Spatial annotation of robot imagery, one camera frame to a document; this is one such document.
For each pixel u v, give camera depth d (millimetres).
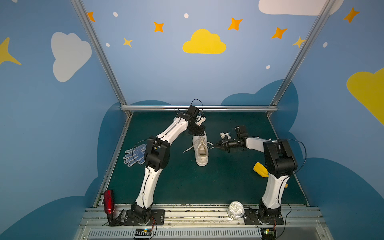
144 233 730
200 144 922
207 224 733
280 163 538
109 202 768
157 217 746
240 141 795
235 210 726
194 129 856
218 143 922
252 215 749
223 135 952
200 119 861
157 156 586
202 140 931
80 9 693
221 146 885
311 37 798
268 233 733
